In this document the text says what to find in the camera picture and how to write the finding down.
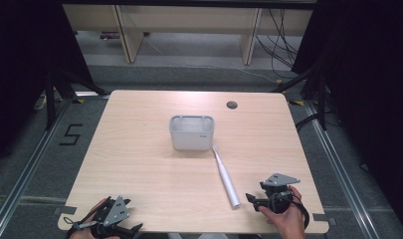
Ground metal floor rail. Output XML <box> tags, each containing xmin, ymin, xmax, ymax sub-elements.
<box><xmin>0</xmin><ymin>98</ymin><xmax>75</xmax><ymax>239</ymax></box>
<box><xmin>302</xmin><ymin>99</ymin><xmax>386</xmax><ymax>239</ymax></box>

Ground person's right hand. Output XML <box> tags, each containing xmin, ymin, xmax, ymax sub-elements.
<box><xmin>257</xmin><ymin>184</ymin><xmax>307</xmax><ymax>239</ymax></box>

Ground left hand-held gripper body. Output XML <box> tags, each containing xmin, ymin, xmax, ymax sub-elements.
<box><xmin>89</xmin><ymin>195</ymin><xmax>136</xmax><ymax>239</ymax></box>

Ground bundle of black cables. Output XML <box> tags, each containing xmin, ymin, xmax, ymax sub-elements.
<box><xmin>254</xmin><ymin>8</ymin><xmax>301</xmax><ymax>80</ymax></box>

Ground grey wrist strap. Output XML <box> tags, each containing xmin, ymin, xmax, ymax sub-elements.
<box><xmin>63</xmin><ymin>216</ymin><xmax>100</xmax><ymax>231</ymax></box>

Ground white electric toothbrush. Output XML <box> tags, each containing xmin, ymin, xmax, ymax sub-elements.
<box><xmin>211</xmin><ymin>144</ymin><xmax>242</xmax><ymax>210</ymax></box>

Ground person's left hand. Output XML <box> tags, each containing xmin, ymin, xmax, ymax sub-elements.
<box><xmin>69</xmin><ymin>196</ymin><xmax>111</xmax><ymax>239</ymax></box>

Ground black curtain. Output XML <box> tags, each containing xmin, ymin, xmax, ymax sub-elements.
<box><xmin>291</xmin><ymin>0</ymin><xmax>403</xmax><ymax>230</ymax></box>
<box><xmin>0</xmin><ymin>0</ymin><xmax>95</xmax><ymax>168</ymax></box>

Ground black wrist strap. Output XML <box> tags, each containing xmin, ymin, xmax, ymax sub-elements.
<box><xmin>289</xmin><ymin>193</ymin><xmax>310</xmax><ymax>231</ymax></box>

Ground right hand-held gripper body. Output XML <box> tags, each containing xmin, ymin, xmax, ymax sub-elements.
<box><xmin>259</xmin><ymin>172</ymin><xmax>302</xmax><ymax>215</ymax></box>

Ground grey tape patch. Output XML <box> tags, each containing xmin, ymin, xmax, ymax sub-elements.
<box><xmin>53</xmin><ymin>205</ymin><xmax>78</xmax><ymax>217</ymax></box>
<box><xmin>311</xmin><ymin>212</ymin><xmax>338</xmax><ymax>227</ymax></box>

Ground white plastic holder box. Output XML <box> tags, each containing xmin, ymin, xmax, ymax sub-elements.
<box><xmin>168</xmin><ymin>115</ymin><xmax>216</xmax><ymax>151</ymax></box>

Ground black metal stand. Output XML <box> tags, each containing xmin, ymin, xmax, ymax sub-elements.
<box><xmin>271</xmin><ymin>61</ymin><xmax>330</xmax><ymax>131</ymax></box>
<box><xmin>44</xmin><ymin>65</ymin><xmax>109</xmax><ymax>131</ymax></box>

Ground black floor cable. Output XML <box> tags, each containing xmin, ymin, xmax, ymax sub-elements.
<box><xmin>294</xmin><ymin>112</ymin><xmax>322</xmax><ymax>132</ymax></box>

